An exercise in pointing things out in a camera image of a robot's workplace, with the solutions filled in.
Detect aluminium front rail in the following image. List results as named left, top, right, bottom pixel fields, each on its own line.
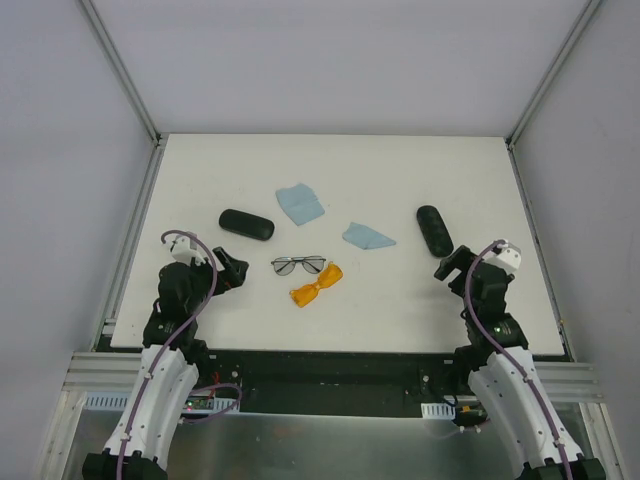
left=63, top=352, right=605, bottom=403

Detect light blue cloth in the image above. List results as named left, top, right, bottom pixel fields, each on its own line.
left=342, top=222, right=396, bottom=250
left=275, top=183, right=325, bottom=226

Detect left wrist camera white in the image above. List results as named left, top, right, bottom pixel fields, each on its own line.
left=169, top=235, right=206, bottom=266

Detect right aluminium frame post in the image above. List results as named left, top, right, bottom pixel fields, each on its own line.
left=505, top=0, right=605, bottom=151

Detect metal frame clear glasses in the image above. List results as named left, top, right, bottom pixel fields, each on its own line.
left=271, top=255, right=327, bottom=276

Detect right white cable duct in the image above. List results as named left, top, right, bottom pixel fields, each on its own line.
left=420, top=403, right=456, bottom=421

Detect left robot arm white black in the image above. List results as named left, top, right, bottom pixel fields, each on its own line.
left=82, top=247, right=249, bottom=479

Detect orange safety glasses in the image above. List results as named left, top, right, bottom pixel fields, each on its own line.
left=289, top=263, right=343, bottom=308

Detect light blue cloth right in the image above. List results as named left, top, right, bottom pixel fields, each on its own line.
left=342, top=222, right=396, bottom=250

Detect black glasses case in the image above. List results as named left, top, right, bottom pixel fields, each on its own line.
left=416, top=205, right=454, bottom=258
left=218, top=209, right=275, bottom=241

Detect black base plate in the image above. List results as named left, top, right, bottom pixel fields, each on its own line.
left=184, top=345, right=498, bottom=419

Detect light blue cloth back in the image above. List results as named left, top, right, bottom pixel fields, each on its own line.
left=275, top=183, right=325, bottom=226

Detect left white cable duct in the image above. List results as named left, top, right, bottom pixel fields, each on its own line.
left=84, top=392, right=240, bottom=415

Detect white cable duct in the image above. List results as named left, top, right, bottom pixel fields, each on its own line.
left=84, top=392, right=240, bottom=415
left=420, top=403, right=456, bottom=421

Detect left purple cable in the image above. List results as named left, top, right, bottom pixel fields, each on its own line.
left=117, top=229, right=244, bottom=480

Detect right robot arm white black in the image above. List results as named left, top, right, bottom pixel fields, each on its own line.
left=434, top=240, right=607, bottom=479

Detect aluminium frame post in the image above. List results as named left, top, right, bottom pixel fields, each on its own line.
left=505, top=0, right=605, bottom=151
left=77, top=0, right=162, bottom=145

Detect left aluminium frame post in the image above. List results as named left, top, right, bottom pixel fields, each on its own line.
left=77, top=0, right=162, bottom=145

